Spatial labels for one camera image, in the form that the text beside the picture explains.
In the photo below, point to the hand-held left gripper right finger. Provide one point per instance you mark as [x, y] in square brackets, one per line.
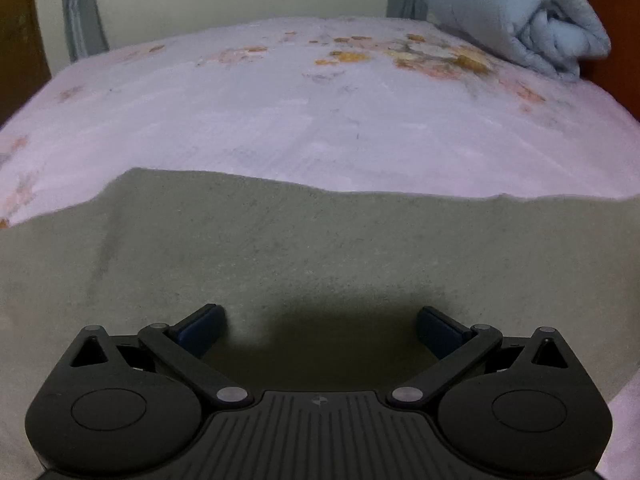
[440, 332]

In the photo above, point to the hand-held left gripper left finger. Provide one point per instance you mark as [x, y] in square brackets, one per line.
[200, 331]

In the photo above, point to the grey pants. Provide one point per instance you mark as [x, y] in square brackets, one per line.
[300, 240]

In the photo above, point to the floral pink bed sheet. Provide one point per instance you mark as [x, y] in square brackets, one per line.
[280, 110]

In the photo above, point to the rolled light blue quilt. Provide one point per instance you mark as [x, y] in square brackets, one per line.
[510, 15]

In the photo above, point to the brown wooden door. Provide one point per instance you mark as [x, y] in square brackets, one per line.
[20, 35]

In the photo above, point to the red wooden headboard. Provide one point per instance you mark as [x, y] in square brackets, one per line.
[617, 25]

